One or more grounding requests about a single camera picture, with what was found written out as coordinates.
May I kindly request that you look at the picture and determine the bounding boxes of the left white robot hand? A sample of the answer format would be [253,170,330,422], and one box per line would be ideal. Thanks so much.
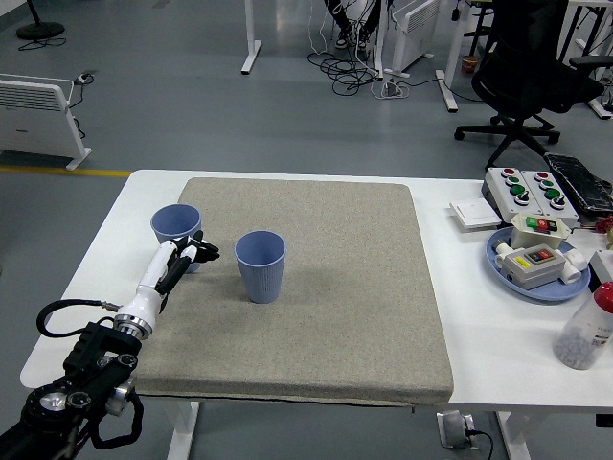
[116,229,221,332]

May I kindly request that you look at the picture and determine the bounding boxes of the blue ribbed plastic cup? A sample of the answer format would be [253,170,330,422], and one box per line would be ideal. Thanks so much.
[149,203,203,275]
[233,230,288,305]

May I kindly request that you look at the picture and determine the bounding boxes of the white push-button control box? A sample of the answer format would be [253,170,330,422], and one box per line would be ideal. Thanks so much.
[481,167,546,225]
[520,170,581,229]

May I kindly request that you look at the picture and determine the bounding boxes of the grey-brown fabric mat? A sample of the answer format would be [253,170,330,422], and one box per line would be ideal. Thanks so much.
[113,176,455,408]

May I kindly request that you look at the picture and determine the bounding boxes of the large white panel heater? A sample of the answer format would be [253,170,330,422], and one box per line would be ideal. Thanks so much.
[0,72,93,173]

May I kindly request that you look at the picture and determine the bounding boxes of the white desk leg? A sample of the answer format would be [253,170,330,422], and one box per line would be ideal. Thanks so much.
[240,0,263,75]

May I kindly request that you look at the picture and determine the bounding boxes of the black round stand base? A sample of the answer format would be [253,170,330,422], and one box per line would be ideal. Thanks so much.
[16,0,67,40]

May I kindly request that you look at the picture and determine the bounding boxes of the white power strip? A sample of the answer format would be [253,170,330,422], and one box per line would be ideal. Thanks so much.
[380,79,408,100]

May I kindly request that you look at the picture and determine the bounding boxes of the person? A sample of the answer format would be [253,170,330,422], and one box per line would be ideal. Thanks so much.
[323,0,384,52]

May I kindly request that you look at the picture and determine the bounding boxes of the white table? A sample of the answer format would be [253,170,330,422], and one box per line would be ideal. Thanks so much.
[19,168,613,460]

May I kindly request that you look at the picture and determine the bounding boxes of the silver floor socket box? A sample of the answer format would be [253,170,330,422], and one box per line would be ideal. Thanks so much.
[436,410,480,450]

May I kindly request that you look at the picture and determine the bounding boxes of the white panel heater on feet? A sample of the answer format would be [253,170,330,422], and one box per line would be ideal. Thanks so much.
[384,0,443,79]

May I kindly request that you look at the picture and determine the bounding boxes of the blue round plate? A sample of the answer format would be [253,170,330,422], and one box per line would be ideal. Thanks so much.
[486,227,593,302]

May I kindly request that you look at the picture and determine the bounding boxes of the large white pipe fitting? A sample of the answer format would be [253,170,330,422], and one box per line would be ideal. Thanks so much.
[559,248,591,285]

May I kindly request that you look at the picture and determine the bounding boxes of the black office chair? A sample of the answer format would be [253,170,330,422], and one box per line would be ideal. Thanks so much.
[453,0,607,170]

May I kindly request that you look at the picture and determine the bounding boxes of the clear bottle red cap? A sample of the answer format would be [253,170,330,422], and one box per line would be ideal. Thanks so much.
[554,281,613,371]

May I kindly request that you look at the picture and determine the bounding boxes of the black wrapped keyboard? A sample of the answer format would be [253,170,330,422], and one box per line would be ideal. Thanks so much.
[544,151,613,216]

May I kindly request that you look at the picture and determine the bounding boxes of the white desk with long foot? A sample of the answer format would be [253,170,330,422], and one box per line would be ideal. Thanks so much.
[559,0,613,121]

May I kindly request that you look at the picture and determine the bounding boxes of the black cable tangle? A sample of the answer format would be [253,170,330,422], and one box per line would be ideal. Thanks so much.
[306,50,384,97]

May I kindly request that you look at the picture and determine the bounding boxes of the white cable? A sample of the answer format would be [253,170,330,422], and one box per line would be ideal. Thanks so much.
[307,0,331,55]

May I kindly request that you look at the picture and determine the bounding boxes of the white wall switch plate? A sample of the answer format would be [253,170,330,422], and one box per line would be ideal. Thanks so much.
[448,198,503,234]

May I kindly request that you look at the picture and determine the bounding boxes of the black socket cable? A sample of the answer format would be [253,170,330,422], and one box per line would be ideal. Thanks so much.
[466,428,494,460]

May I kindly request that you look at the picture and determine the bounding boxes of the cream switch box coloured buttons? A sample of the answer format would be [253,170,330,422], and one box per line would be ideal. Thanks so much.
[508,213,574,250]

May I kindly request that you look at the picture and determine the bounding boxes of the grey switch box yellow label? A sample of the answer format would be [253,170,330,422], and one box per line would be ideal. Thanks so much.
[495,243,566,291]

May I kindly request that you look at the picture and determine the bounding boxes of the white desk frame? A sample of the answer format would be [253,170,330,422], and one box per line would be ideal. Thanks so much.
[435,0,497,114]

